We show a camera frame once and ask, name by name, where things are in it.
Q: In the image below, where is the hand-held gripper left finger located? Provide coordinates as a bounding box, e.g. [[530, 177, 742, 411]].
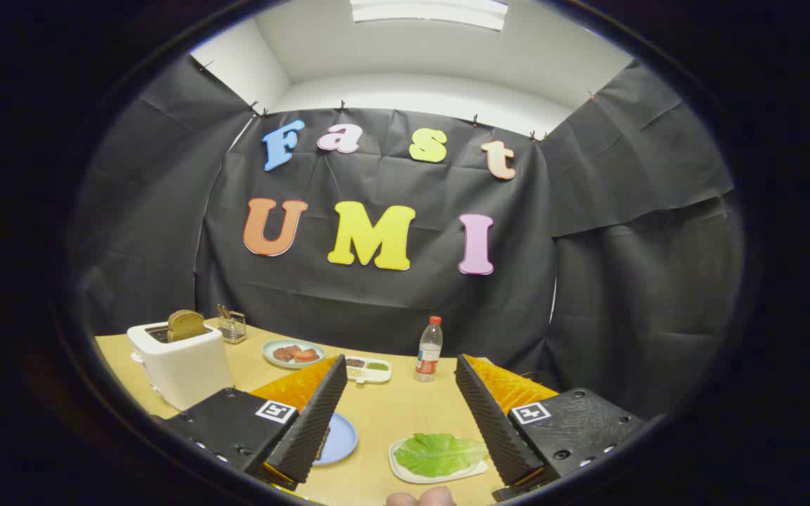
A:
[[159, 353, 349, 491]]

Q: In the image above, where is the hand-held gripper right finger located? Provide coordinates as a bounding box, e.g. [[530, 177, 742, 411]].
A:
[[454, 353, 648, 501]]

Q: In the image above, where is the green lettuce leaf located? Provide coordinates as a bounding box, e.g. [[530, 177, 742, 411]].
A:
[[394, 433, 489, 478]]

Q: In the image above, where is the brown bread slice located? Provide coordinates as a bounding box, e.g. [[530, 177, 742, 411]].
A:
[[167, 309, 207, 343]]

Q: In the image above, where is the blue round plate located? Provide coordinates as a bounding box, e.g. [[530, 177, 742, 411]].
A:
[[314, 412, 359, 466]]

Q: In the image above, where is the pale green round plate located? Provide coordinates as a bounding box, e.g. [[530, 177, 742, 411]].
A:
[[262, 339, 326, 370]]

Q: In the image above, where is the white divided condiment tray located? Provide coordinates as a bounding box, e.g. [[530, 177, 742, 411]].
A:
[[344, 356, 392, 384]]

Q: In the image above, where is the clear water bottle red cap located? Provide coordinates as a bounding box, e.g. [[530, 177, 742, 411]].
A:
[[415, 316, 444, 383]]

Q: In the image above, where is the white square plate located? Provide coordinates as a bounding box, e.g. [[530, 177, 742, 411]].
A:
[[388, 436, 490, 485]]

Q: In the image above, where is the black backdrop cloth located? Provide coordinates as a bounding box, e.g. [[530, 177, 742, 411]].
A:
[[71, 56, 743, 422]]

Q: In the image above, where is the white toaster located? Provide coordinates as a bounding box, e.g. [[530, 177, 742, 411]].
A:
[[127, 320, 235, 412]]

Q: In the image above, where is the ceiling light panel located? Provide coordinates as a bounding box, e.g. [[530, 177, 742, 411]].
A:
[[349, 0, 509, 32]]

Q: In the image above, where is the wire utensil holder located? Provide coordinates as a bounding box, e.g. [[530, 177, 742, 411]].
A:
[[218, 312, 248, 344]]

